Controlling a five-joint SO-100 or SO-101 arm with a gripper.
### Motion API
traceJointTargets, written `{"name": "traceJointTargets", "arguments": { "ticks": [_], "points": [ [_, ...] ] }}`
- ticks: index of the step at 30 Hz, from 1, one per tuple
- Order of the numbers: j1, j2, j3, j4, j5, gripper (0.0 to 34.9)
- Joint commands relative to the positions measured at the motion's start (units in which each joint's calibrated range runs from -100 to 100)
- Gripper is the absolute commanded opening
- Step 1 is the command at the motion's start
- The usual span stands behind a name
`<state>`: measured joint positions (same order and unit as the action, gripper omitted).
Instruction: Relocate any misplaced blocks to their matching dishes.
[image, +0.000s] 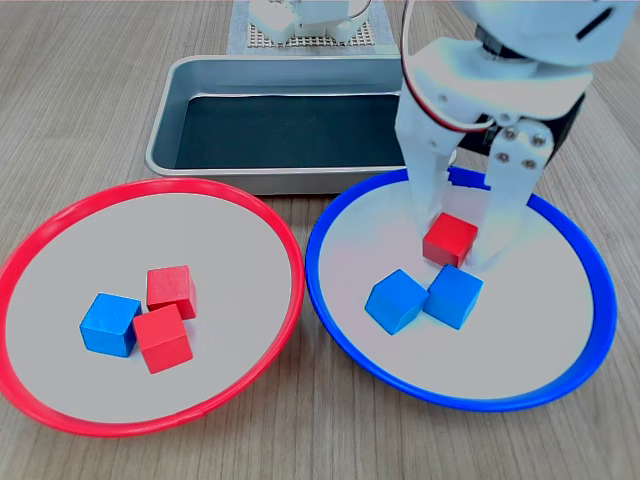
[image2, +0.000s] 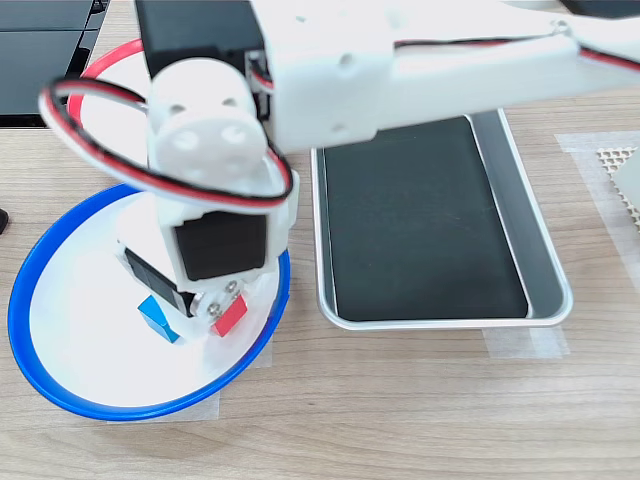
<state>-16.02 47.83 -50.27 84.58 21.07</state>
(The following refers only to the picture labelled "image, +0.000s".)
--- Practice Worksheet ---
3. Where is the black tray mat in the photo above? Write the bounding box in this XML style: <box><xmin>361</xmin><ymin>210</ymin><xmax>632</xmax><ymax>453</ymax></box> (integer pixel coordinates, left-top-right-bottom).
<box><xmin>174</xmin><ymin>93</ymin><xmax>404</xmax><ymax>170</ymax></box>

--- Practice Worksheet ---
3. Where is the pale grey thin sheet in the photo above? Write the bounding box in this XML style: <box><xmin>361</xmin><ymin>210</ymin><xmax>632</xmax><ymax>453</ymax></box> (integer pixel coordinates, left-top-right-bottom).
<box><xmin>227</xmin><ymin>0</ymin><xmax>401</xmax><ymax>57</ymax></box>

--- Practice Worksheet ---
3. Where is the white plate red rim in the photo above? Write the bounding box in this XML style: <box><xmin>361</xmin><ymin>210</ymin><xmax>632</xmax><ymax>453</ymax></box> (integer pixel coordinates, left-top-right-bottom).
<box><xmin>0</xmin><ymin>177</ymin><xmax>306</xmax><ymax>439</ymax></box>

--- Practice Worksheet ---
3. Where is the pale perforated base plate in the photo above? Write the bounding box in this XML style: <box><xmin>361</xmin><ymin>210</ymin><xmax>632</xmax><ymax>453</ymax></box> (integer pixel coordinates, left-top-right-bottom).
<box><xmin>247</xmin><ymin>17</ymin><xmax>376</xmax><ymax>50</ymax></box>

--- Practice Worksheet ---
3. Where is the red black gripper cable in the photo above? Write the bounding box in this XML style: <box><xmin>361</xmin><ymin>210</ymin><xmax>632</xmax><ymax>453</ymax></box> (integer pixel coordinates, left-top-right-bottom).
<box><xmin>399</xmin><ymin>0</ymin><xmax>499</xmax><ymax>134</ymax></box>

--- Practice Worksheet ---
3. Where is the blue cube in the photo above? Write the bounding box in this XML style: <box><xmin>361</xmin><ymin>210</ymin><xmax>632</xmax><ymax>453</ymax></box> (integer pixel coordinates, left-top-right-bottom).
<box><xmin>78</xmin><ymin>292</ymin><xmax>144</xmax><ymax>359</ymax></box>
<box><xmin>364</xmin><ymin>268</ymin><xmax>431</xmax><ymax>336</ymax></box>
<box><xmin>423</xmin><ymin>264</ymin><xmax>485</xmax><ymax>331</ymax></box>

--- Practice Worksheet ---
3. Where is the red cube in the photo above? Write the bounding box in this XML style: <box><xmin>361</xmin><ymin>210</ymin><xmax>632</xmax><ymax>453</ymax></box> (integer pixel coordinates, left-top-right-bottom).
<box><xmin>132</xmin><ymin>303</ymin><xmax>195</xmax><ymax>375</ymax></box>
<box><xmin>146</xmin><ymin>264</ymin><xmax>199</xmax><ymax>321</ymax></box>
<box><xmin>422</xmin><ymin>211</ymin><xmax>480</xmax><ymax>269</ymax></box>

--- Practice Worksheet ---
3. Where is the steel tray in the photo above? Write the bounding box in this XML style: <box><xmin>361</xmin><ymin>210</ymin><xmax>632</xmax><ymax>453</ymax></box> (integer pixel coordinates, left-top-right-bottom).
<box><xmin>144</xmin><ymin>54</ymin><xmax>414</xmax><ymax>196</ymax></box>

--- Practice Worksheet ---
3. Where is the white plate blue rim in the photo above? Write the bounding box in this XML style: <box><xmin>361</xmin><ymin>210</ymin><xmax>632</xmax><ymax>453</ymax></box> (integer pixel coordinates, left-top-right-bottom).
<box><xmin>305</xmin><ymin>167</ymin><xmax>619</xmax><ymax>414</ymax></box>

